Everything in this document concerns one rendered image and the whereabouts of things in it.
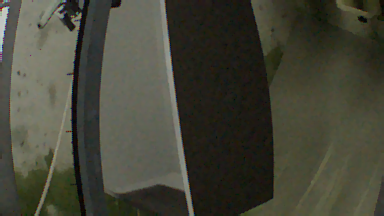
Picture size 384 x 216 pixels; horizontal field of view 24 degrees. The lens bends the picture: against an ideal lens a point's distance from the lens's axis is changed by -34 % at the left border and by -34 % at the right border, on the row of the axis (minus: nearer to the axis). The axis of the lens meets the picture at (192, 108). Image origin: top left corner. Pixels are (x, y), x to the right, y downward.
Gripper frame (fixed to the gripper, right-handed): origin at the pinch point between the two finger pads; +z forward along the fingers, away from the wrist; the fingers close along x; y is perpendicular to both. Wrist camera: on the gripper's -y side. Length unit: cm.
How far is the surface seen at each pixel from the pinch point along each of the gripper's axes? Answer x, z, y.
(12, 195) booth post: -51, 84, 69
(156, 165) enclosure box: -1, 18, 95
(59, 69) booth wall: 19, 64, 58
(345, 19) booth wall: 114, -15, 135
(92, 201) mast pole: -92, -104, -10
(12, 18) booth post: 15, 67, 6
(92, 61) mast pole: -67, -110, -32
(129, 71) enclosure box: 15, 13, 62
